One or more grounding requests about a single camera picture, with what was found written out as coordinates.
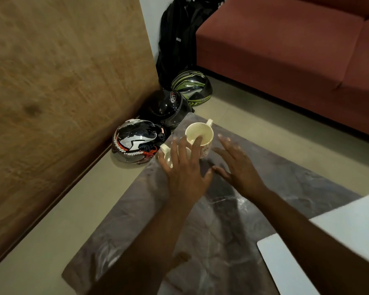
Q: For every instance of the green black helmet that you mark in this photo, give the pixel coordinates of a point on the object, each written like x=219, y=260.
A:
x=192, y=87

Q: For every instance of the cream red-flowered mug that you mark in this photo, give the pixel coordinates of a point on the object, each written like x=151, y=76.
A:
x=166, y=150
x=207, y=138

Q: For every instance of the black white red helmet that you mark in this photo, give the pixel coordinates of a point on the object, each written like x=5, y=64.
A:
x=135, y=141

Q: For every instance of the person's right hand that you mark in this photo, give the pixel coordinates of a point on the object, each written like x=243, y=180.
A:
x=243, y=175

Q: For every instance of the brown wooden panel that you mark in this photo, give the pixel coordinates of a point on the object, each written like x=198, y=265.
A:
x=55, y=119

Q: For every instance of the person's left hand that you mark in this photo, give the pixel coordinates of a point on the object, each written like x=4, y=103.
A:
x=184, y=181

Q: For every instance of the person's left forearm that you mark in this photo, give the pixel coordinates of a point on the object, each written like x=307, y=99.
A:
x=147, y=255

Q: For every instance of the black backpack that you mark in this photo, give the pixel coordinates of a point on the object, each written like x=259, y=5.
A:
x=176, y=42

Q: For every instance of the white gold-flowered placemat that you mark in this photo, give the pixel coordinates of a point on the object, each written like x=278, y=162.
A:
x=353, y=230

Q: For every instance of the person's right forearm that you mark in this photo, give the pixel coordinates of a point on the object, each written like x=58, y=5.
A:
x=319, y=251

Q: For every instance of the glossy black helmet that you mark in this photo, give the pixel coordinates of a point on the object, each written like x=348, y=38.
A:
x=166, y=109

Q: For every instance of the red sofa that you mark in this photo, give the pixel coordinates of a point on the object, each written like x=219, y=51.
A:
x=279, y=46

